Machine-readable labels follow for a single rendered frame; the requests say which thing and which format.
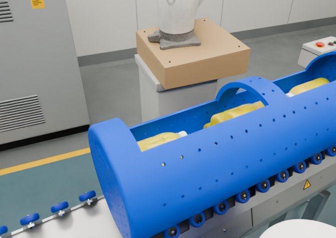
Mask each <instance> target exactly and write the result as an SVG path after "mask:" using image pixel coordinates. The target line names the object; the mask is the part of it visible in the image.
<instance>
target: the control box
mask: <svg viewBox="0 0 336 238"><path fill-rule="evenodd" d="M335 40H336V37H333V36H330V37H327V38H323V39H319V40H316V41H312V42H309V43H305V44H303V45H302V49H301V52H300V56H299V59H298V64H299V65H301V66H303V67H305V68H306V67H307V66H308V64H309V63H310V62H311V61H312V60H313V59H315V58H316V57H318V56H320V55H322V54H325V53H328V52H331V51H334V50H336V44H335V43H333V45H329V44H328V43H329V42H333V41H335ZM321 41H322V42H323V43H324V46H317V45H316V42H321Z"/></svg>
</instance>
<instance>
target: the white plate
mask: <svg viewBox="0 0 336 238"><path fill-rule="evenodd" d="M260 238H336V228H335V227H333V226H330V225H327V224H324V223H321V222H317V221H312V220H302V219H297V220H287V221H283V222H280V223H277V224H275V225H273V226H271V227H270V228H268V229H267V230H266V231H265V232H264V233H263V234H262V235H261V236H260Z"/></svg>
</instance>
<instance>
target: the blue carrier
mask: <svg viewBox="0 0 336 238"><path fill-rule="evenodd" d="M320 77H323V78H326V79H327V80H328V81H329V82H330V83H327V84H324V85H321V86H319V87H316V88H313V89H311V90H308V91H305V92H303V93H300V94H297V95H294V96H292V97H289V98H288V97H287V96H286V94H287V93H289V91H290V90H291V89H292V88H293V87H295V86H297V85H300V84H303V83H306V82H309V81H311V80H314V79H317V78H320ZM239 88H242V89H244V90H242V91H239V92H237V91H238V90H239ZM258 101H261V102H262V103H263V105H264V107H262V108H259V109H257V110H254V111H251V112H248V113H246V114H243V115H240V116H238V117H235V118H232V119H229V120H226V121H224V122H221V123H218V124H216V125H213V126H210V127H207V128H205V129H203V127H204V125H205V124H206V123H209V122H211V117H212V116H213V115H215V114H218V113H221V112H224V111H226V110H229V109H232V108H235V107H238V106H240V105H243V104H248V103H251V104H253V103H255V102H258ZM181 131H185V132H186V133H187V135H186V136H183V137H180V138H178V139H175V140H172V141H170V142H167V143H164V144H161V145H159V146H156V147H153V148H151V149H148V150H145V151H143V152H142V151H141V149H140V147H139V145H138V143H137V142H138V141H141V140H144V139H146V138H149V137H153V136H155V135H158V134H161V133H165V132H173V133H179V132H181ZM245 131H246V132H245ZM230 137H231V138H230ZM88 142H89V147H90V152H91V156H92V160H93V164H94V167H95V171H96V174H97V177H98V180H99V183H100V186H101V189H102V192H103V195H104V197H105V200H106V203H107V205H108V208H109V210H110V213H111V215H112V217H113V219H114V222H115V224H116V226H117V228H118V230H119V232H120V233H121V235H122V237H123V238H150V237H152V236H154V235H156V234H158V233H160V232H162V231H164V230H166V229H168V228H170V227H172V226H174V225H176V224H178V223H180V222H182V221H184V220H186V219H188V218H190V217H192V216H194V215H196V214H198V213H200V212H202V211H204V210H206V209H208V208H210V207H212V206H214V205H216V204H218V203H220V202H222V201H224V200H226V199H227V198H229V197H231V196H233V195H235V194H237V193H239V192H241V191H243V190H245V189H247V188H249V187H251V186H253V185H255V184H257V183H259V182H261V181H263V180H265V179H267V178H269V177H271V176H273V175H275V174H277V173H279V172H281V171H283V170H285V169H287V168H289V167H291V166H293V165H295V164H297V163H299V162H301V161H303V160H305V159H307V158H309V157H311V156H313V155H315V154H317V153H319V152H321V151H323V150H325V149H327V148H329V147H331V146H333V145H335V144H336V50H334V51H331V52H328V53H325V54H322V55H320V56H318V57H316V58H315V59H313V60H312V61H311V62H310V63H309V64H308V66H307V67H306V69H305V70H303V71H300V72H297V73H293V74H290V75H287V76H284V77H281V78H278V79H275V80H272V81H269V80H267V79H264V78H262V77H257V76H251V77H246V78H243V79H240V80H237V81H233V82H230V83H228V84H226V85H224V86H223V87H222V88H221V89H220V90H219V92H218V93H217V96H216V98H215V99H214V100H211V101H208V102H205V103H202V104H199V105H196V106H193V107H190V108H187V109H184V110H180V111H177V112H174V113H171V114H168V115H165V116H162V117H159V118H156V119H152V120H149V121H146V122H143V123H140V124H137V125H134V126H131V127H127V125H126V124H125V123H124V122H123V121H122V120H121V119H119V118H113V119H109V120H106V121H103V122H100V123H96V124H93V125H91V126H90V127H89V129H88ZM215 144H216V145H215ZM181 156H182V159H181ZM162 163H164V166H162Z"/></svg>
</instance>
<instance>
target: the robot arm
mask: <svg viewBox="0 0 336 238"><path fill-rule="evenodd" d="M203 1H204V0H157V15H158V23H159V30H155V31H154V33H153V34H149V35H148V36H147V38H148V41H153V42H159V44H160V46H159V48H160V50H167V49H171V48H180V47H188V46H200V45H201V41H200V40H199V39H198V38H197V37H196V35H195V32H194V23H195V16H196V13H197V9H198V7H199V6H200V5H201V3H202V2H203Z"/></svg>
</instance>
